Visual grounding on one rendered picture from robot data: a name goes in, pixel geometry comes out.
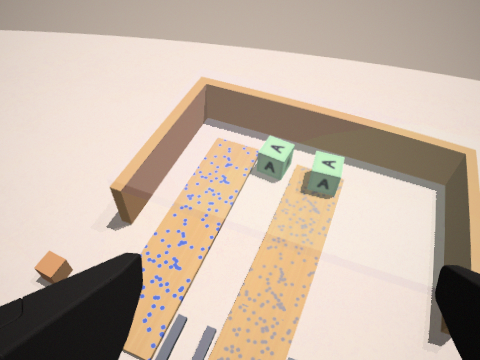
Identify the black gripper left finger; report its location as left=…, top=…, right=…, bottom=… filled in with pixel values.
left=0, top=252, right=143, bottom=360

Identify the tan strip with blue speckles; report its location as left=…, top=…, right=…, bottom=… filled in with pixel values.
left=123, top=209, right=221, bottom=360

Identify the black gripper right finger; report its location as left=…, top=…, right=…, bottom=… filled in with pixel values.
left=435, top=264, right=480, bottom=360

